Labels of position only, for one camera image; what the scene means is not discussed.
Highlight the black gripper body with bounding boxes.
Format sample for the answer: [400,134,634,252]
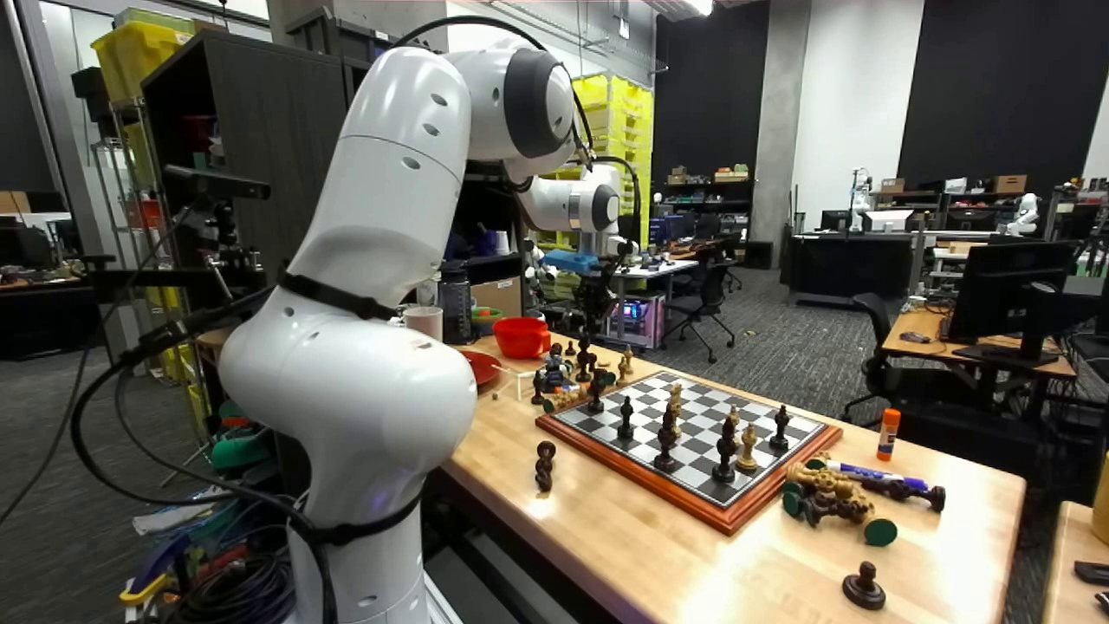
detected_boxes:
[569,269,628,324]

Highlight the tall black chess piece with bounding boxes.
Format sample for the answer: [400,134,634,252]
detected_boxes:
[710,407,740,484]
[652,402,686,474]

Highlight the dark brown chess piece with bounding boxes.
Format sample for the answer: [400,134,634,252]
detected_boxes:
[530,437,560,491]

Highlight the wooden chessboard with pieces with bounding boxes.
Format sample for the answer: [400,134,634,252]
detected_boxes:
[532,365,846,535]

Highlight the cream chess pawn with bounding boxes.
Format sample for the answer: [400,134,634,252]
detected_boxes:
[734,418,761,474]

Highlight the tan chess piece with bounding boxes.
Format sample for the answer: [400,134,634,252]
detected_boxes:
[793,461,878,522]

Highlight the lit computer tower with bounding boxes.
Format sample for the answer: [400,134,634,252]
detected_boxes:
[611,291,670,353]

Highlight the red deep bowl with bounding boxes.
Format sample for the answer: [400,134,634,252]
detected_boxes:
[493,317,555,365]

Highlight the white table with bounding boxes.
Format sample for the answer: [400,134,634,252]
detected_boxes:
[618,252,702,298]

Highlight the cardboard box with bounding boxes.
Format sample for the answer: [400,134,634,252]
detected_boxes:
[469,274,526,325]

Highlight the black mesh office chair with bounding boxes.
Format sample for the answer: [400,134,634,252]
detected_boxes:
[665,245,740,365]

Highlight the red shallow dish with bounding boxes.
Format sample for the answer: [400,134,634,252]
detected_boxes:
[459,350,507,396]

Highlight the grey cylinder container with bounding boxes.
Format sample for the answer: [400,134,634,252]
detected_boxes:
[439,267,473,344]

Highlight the white cup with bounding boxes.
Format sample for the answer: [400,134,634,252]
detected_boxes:
[400,301,446,344]

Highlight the yellow shelf rack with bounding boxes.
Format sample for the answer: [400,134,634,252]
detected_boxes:
[569,74,656,252]

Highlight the black cabinet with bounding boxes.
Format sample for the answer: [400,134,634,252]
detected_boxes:
[783,224,916,304]

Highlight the dark office chair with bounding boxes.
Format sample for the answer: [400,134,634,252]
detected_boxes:
[841,289,939,427]

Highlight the orange white glue stick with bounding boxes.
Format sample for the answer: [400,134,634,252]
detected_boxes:
[873,402,903,461]

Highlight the purple toy piece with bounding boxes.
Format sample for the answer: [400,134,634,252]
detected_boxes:
[835,457,949,513]

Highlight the wooden office desk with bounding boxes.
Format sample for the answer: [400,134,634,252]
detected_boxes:
[879,301,1081,383]

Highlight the black computer monitor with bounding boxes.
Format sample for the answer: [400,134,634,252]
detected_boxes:
[945,235,1081,347]

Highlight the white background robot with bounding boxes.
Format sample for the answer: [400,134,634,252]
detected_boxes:
[1000,186,1044,238]

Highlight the yellow storage bins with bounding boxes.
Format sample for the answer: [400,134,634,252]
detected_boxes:
[89,11,201,111]

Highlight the dark workbench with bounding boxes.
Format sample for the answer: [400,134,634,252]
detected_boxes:
[0,269,116,361]

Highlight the black camera on stand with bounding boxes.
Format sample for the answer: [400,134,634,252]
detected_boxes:
[159,160,276,304]

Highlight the coloured cable heap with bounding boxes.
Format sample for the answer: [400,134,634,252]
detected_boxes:
[115,507,305,624]

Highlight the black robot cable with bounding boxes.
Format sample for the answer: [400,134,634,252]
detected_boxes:
[67,289,340,624]

